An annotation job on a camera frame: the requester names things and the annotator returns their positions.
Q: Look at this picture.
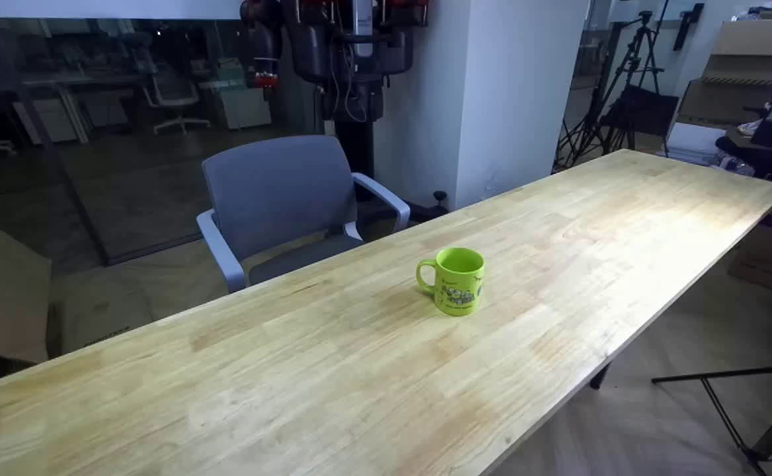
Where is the yellow-green printed mug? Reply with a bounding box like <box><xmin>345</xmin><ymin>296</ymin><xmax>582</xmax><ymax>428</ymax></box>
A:
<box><xmin>412</xmin><ymin>246</ymin><xmax>489</xmax><ymax>316</ymax></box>

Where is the grey armchair with white arms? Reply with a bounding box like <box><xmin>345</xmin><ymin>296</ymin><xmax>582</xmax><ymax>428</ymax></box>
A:
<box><xmin>193</xmin><ymin>131</ymin><xmax>412</xmax><ymax>294</ymax></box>

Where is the dark machine with red parts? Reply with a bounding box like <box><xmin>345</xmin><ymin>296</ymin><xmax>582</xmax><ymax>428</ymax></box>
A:
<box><xmin>238</xmin><ymin>0</ymin><xmax>434</xmax><ymax>175</ymax></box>

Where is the white drawer cabinet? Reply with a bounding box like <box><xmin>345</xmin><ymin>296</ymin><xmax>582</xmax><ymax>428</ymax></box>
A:
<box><xmin>200</xmin><ymin>79</ymin><xmax>275</xmax><ymax>131</ymax></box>

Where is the black table leg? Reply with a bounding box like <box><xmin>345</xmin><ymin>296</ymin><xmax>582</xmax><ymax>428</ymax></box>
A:
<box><xmin>587</xmin><ymin>361</ymin><xmax>615</xmax><ymax>391</ymax></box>

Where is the white office swivel chair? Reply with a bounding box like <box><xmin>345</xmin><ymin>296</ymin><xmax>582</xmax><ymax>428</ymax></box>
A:
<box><xmin>140</xmin><ymin>69</ymin><xmax>214</xmax><ymax>136</ymax></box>

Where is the brown cardboard box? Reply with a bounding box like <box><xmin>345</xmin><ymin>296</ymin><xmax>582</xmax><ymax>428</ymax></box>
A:
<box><xmin>0</xmin><ymin>217</ymin><xmax>53</xmax><ymax>364</ymax></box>

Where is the black floor stand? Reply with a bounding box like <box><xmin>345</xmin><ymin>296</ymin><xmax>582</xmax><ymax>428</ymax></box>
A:
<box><xmin>652</xmin><ymin>360</ymin><xmax>772</xmax><ymax>476</ymax></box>

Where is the black camera tripod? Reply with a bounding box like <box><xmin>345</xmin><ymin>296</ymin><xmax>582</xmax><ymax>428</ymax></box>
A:
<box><xmin>554</xmin><ymin>8</ymin><xmax>683</xmax><ymax>171</ymax></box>

